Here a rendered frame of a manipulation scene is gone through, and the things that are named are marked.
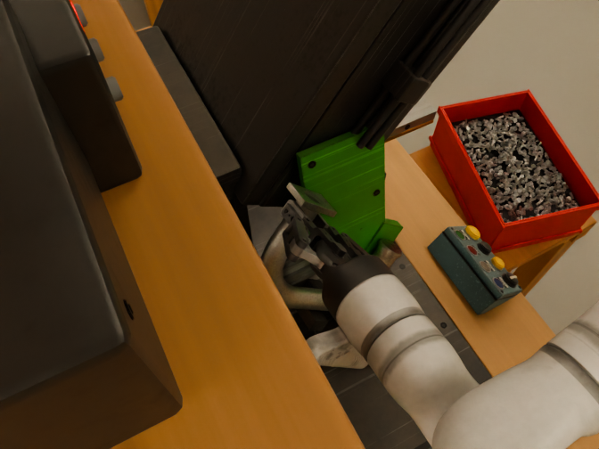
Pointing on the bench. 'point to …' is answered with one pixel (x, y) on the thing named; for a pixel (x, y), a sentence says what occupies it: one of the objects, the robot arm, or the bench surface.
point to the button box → (471, 270)
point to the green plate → (348, 183)
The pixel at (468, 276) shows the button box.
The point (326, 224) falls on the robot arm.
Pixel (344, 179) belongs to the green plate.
